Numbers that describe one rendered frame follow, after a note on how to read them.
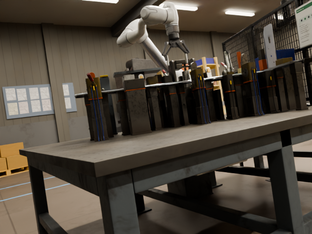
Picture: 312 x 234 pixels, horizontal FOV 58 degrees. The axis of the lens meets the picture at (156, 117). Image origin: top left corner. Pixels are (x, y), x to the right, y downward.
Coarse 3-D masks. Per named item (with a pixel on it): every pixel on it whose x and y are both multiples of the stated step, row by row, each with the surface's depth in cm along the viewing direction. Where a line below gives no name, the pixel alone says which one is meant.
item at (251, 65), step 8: (248, 64) 181; (248, 72) 181; (256, 72) 181; (248, 80) 182; (256, 80) 182; (248, 88) 184; (256, 88) 181; (248, 96) 186; (256, 96) 182; (248, 104) 187; (256, 104) 182; (248, 112) 188; (256, 112) 181
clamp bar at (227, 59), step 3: (228, 51) 219; (225, 54) 221; (228, 54) 221; (225, 57) 221; (228, 57) 222; (225, 60) 222; (228, 60) 221; (228, 63) 221; (231, 63) 220; (228, 66) 219; (231, 66) 220; (231, 69) 220
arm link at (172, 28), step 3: (171, 24) 192; (174, 24) 192; (177, 24) 194; (168, 27) 193; (171, 27) 192; (174, 27) 192; (177, 27) 193; (168, 30) 193; (171, 30) 192; (174, 30) 192; (177, 30) 193; (168, 33) 195
